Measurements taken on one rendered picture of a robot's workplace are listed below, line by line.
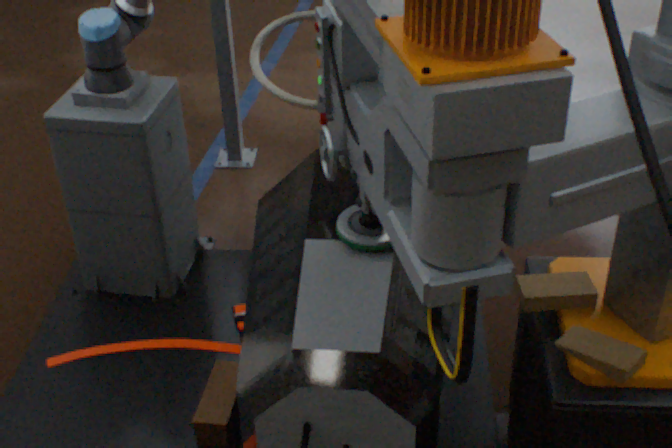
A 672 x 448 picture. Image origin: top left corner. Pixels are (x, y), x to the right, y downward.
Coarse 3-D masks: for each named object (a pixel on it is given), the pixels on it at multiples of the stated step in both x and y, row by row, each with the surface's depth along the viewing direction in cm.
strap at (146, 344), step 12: (96, 348) 334; (108, 348) 334; (120, 348) 334; (132, 348) 334; (144, 348) 334; (204, 348) 333; (216, 348) 332; (228, 348) 332; (240, 348) 332; (48, 360) 330; (60, 360) 329; (72, 360) 330
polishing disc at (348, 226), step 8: (352, 208) 262; (360, 208) 262; (344, 216) 258; (352, 216) 258; (360, 216) 258; (344, 224) 255; (352, 224) 254; (344, 232) 251; (352, 232) 251; (360, 232) 251; (368, 232) 251; (376, 232) 251; (384, 232) 251; (352, 240) 249; (360, 240) 248; (368, 240) 247; (376, 240) 247; (384, 240) 247
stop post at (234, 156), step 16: (224, 0) 404; (224, 16) 408; (224, 32) 413; (224, 48) 418; (224, 64) 422; (224, 80) 427; (224, 96) 432; (224, 112) 438; (224, 128) 443; (240, 128) 447; (240, 144) 448; (224, 160) 455; (240, 160) 453
